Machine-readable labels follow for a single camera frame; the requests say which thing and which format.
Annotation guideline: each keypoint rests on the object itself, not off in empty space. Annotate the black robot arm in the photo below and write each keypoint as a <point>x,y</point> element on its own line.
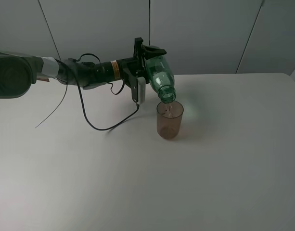
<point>19,71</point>

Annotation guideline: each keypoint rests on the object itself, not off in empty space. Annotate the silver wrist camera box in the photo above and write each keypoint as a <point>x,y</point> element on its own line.
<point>141,90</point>

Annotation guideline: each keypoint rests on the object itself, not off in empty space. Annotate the green transparent plastic bottle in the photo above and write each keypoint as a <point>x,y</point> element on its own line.
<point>161,78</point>

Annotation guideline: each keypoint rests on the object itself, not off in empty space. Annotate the pink translucent plastic cup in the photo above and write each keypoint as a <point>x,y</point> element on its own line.
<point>169,117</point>

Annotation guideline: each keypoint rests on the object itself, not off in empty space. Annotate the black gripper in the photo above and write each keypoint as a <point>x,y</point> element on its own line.
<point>133,67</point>

